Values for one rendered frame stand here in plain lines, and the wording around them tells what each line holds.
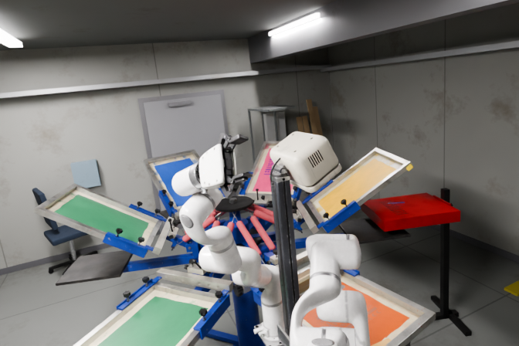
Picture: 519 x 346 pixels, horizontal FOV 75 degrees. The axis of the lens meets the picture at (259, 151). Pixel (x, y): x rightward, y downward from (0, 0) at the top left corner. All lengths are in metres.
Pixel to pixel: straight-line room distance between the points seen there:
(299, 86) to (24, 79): 4.16
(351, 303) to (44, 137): 4.89
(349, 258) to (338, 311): 0.21
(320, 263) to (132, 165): 4.72
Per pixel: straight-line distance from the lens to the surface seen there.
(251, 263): 1.23
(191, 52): 5.61
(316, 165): 1.10
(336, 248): 1.05
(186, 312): 2.23
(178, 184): 0.98
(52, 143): 5.51
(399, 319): 2.09
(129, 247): 2.61
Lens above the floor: 2.22
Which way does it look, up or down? 11 degrees down
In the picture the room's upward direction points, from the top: 6 degrees counter-clockwise
